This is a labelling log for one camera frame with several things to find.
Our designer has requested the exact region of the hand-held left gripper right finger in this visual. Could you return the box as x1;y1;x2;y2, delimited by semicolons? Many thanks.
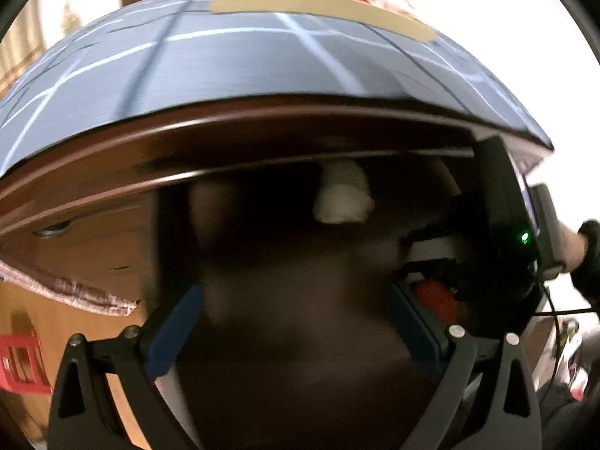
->
387;282;543;450

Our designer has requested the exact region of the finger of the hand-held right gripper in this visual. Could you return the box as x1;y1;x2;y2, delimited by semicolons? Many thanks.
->
398;227;474;301

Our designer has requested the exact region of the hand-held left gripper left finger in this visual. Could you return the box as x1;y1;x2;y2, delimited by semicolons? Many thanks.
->
46;283;205;450

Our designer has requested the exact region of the white underwear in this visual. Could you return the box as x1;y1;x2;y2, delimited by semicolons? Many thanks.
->
312;162;376;225

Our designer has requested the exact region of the shallow cardboard tray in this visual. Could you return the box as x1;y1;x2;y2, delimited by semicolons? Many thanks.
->
208;0;438;44

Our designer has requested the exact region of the person's right forearm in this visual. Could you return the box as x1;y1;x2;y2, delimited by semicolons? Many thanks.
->
560;219;600;308

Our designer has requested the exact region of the small wooden drawer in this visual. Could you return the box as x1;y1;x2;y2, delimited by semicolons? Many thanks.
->
0;201;158;301

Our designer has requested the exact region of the red plastic stool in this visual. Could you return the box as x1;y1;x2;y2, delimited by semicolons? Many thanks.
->
0;333;53;395

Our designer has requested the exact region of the dark wooden desk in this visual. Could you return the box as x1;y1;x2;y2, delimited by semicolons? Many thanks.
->
0;98;554;450

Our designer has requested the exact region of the blue checked tablecloth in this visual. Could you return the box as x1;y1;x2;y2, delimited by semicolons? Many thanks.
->
0;0;555;176

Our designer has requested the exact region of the beige patterned curtain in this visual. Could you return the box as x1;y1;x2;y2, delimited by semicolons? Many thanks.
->
0;0;83;95

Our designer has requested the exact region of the black cable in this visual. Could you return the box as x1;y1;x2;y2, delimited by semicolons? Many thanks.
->
532;281;600;385

